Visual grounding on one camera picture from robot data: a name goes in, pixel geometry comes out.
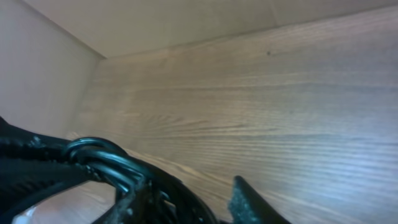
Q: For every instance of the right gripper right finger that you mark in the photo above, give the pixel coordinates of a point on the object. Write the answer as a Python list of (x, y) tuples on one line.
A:
[(248, 207)]

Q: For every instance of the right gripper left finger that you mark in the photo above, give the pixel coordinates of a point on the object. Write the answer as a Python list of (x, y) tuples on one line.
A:
[(35, 167)]

